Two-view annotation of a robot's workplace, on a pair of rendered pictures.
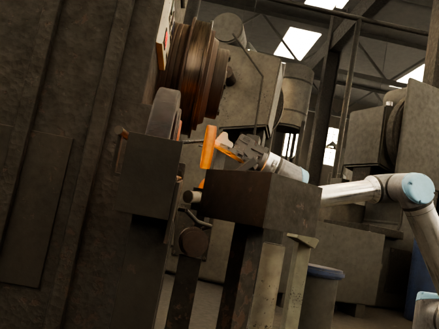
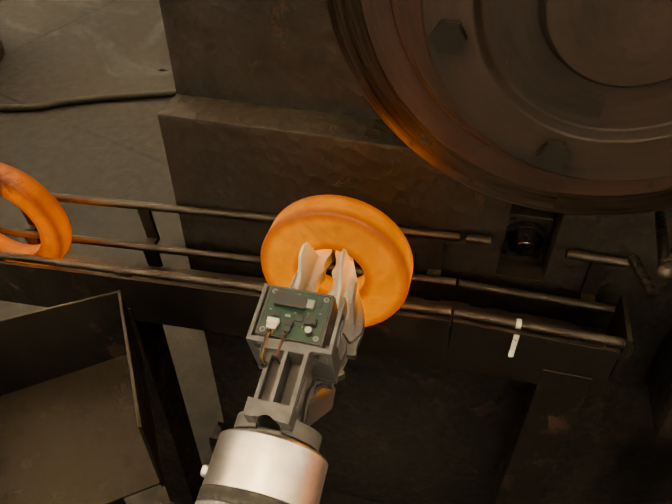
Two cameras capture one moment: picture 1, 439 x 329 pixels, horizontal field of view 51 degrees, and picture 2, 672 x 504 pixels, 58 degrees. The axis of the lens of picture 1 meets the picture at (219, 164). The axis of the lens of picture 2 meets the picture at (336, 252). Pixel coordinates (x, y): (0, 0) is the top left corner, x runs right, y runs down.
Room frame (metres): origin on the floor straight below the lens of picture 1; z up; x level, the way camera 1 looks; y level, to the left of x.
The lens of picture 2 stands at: (1.75, -0.38, 1.25)
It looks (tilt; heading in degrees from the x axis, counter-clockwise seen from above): 42 degrees down; 108
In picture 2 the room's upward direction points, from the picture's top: straight up
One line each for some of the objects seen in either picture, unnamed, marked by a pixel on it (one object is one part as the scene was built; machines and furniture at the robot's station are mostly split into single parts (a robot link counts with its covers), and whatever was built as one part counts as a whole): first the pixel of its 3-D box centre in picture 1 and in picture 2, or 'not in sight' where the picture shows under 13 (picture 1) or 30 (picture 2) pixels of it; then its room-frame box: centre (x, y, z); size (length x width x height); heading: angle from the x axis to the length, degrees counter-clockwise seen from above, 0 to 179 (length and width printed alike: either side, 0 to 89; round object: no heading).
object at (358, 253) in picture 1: (306, 260); not in sight; (4.33, -0.95, 0.39); 1.03 x 0.83 x 0.77; 109
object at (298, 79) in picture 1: (279, 160); not in sight; (10.72, -1.37, 2.25); 0.92 x 0.92 x 4.50
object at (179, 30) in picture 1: (173, 74); not in sight; (1.79, 0.25, 1.11); 0.47 x 0.10 x 0.47; 4
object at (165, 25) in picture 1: (166, 31); not in sight; (1.45, 0.25, 1.15); 0.26 x 0.02 x 0.18; 4
